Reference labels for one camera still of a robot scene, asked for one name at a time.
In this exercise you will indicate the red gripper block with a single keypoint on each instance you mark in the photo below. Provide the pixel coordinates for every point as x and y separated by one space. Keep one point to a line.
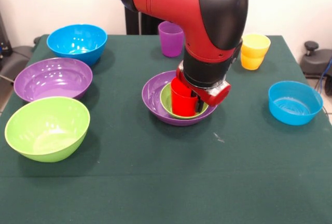
218 95

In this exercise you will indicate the red cup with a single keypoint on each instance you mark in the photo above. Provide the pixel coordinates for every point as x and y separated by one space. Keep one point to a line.
182 102

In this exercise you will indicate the small green bowl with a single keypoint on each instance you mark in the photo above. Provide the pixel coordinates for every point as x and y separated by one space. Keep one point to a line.
166 102

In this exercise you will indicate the purple bowl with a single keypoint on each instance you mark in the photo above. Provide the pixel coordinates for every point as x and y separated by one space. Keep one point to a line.
153 91
53 78

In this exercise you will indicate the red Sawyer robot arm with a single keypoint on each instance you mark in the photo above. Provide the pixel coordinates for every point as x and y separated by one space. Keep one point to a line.
197 14

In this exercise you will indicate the purple cup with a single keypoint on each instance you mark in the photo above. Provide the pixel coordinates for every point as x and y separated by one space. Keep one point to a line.
171 43

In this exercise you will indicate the yellow cup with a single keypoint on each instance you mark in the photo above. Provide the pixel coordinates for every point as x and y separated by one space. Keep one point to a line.
255 53

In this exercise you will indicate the dark green tablecloth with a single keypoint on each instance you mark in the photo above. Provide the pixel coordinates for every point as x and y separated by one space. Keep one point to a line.
166 169

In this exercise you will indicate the small blue bowl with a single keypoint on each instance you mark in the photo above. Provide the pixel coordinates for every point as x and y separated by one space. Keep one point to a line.
295 102

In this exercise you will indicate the large blue bowl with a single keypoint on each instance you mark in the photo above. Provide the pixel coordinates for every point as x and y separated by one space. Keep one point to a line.
77 45

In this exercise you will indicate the large green bowl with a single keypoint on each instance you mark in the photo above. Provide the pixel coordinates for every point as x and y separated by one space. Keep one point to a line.
48 130

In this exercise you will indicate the black equipment rack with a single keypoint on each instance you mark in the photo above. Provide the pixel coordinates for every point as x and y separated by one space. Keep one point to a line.
3 40

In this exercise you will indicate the grey pedestal foot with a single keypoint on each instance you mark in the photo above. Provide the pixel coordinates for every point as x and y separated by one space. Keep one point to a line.
315 59
15 58

